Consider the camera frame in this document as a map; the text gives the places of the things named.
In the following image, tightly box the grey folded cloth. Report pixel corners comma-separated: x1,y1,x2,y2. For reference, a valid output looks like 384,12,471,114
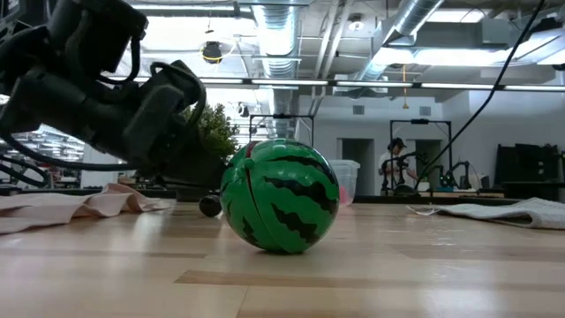
405,197,565,231

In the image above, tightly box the green toy watermelon ball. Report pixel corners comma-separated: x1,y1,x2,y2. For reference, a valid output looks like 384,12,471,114
219,139,341,255

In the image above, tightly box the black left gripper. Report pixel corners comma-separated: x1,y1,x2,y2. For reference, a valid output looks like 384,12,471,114
87,59,229,187

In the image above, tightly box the black round ceiling device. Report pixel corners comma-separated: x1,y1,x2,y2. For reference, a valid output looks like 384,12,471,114
201,40,224,65

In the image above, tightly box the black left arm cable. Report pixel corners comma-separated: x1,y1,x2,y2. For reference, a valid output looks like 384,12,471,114
0,131,139,187

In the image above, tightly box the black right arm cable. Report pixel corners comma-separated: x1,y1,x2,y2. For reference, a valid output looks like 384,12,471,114
414,0,546,180

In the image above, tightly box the clear plastic tupperware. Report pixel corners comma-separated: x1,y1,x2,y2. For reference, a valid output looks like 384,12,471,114
328,159,361,208

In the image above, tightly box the white pillar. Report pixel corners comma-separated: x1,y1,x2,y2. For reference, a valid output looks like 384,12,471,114
80,145,124,189

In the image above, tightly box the dark round toy fruit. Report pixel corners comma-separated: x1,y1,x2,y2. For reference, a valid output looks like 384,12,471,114
198,193,223,218

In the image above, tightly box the pink cloth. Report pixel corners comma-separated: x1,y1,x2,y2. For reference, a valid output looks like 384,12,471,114
0,183,171,236

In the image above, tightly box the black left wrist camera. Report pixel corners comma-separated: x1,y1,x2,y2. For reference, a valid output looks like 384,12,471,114
149,60,207,117

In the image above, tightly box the green potted plant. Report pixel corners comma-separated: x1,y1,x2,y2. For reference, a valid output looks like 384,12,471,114
181,103,240,203

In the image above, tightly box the black background cabinet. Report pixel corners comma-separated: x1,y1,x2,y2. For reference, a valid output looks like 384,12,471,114
493,143,564,200

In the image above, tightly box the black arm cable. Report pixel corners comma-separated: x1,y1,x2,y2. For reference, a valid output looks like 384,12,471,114
414,0,546,180
0,131,139,187

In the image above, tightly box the person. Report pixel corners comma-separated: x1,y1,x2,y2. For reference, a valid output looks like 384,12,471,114
378,137,418,192

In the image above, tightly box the black background frame stand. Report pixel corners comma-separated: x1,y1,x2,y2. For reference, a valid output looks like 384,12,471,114
389,117,453,191

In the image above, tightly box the silver ventilation duct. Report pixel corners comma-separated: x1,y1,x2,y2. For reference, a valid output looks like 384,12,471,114
252,4,302,139
355,0,446,83

